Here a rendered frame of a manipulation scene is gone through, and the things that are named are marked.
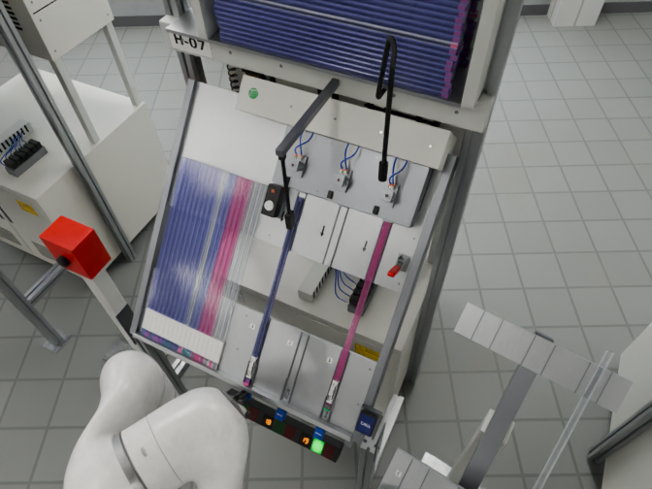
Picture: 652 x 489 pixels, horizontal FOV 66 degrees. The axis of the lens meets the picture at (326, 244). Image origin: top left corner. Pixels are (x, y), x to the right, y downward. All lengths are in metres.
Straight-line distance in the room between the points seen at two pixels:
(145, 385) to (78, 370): 1.65
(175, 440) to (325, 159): 0.69
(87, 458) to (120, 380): 0.11
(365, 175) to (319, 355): 0.46
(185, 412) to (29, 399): 1.80
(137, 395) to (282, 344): 0.59
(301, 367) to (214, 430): 0.64
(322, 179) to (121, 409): 0.64
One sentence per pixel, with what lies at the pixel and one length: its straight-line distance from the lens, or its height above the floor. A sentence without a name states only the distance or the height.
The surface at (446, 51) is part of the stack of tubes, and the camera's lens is 0.97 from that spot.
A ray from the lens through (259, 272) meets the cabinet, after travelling 1.68.
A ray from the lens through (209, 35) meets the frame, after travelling 1.21.
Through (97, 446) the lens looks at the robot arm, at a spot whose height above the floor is 1.34.
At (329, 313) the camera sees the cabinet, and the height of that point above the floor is 0.62.
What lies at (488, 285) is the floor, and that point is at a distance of 2.46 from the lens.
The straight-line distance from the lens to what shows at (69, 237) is 1.75.
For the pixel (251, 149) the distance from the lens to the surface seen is 1.29.
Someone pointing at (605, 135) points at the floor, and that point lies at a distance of 3.44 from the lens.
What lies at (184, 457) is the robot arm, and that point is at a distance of 0.69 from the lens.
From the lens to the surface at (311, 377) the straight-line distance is 1.30.
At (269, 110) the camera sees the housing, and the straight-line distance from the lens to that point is 1.19.
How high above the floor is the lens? 1.98
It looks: 52 degrees down
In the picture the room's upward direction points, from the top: 2 degrees counter-clockwise
